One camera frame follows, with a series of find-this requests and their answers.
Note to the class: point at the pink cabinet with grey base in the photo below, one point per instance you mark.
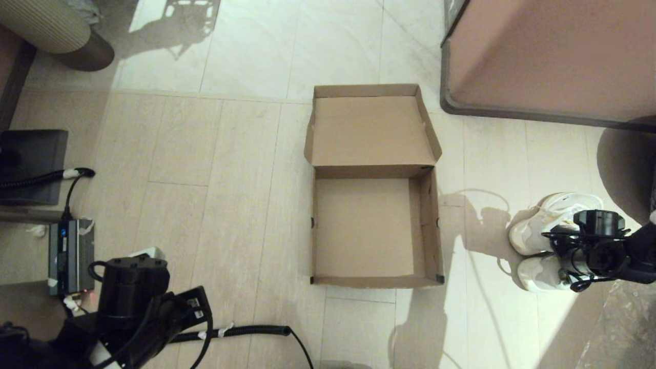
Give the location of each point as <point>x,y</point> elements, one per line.
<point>553,51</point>

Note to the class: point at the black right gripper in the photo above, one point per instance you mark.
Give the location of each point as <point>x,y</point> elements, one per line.
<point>594,259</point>

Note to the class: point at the beige ribbed round pouf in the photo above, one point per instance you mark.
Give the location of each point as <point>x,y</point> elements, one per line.
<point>46,25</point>

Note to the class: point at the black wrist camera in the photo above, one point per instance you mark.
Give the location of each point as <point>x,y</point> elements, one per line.
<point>133,287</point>
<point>599,221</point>

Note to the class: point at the dark brown wooden furniture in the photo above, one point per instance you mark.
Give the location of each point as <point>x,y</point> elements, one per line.
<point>13,77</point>

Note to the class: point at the white laced sneaker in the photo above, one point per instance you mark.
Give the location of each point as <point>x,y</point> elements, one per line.
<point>538,274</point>
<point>538,225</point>

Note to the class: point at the clear plastic sheet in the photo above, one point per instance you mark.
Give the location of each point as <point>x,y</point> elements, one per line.
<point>630,328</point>

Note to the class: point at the white paper scrap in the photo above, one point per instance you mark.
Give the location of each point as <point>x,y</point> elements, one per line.
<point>37,231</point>

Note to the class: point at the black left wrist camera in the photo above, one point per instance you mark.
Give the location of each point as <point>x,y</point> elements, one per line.
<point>133,287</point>

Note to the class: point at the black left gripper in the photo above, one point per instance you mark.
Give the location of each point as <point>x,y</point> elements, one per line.
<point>174,323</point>

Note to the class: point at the grey crumpled cloth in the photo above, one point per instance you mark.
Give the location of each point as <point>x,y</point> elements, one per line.
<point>84,9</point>

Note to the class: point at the brown cardboard shoe box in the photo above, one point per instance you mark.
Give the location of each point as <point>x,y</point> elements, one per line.
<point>369,128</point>

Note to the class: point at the grey power supply unit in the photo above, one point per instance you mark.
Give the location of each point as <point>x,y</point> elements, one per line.
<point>72,256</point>

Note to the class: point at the black corrugated conduit taped midway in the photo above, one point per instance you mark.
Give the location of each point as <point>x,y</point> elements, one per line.
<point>246,332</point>

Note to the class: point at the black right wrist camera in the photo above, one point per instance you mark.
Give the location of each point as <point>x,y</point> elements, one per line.
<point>599,221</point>

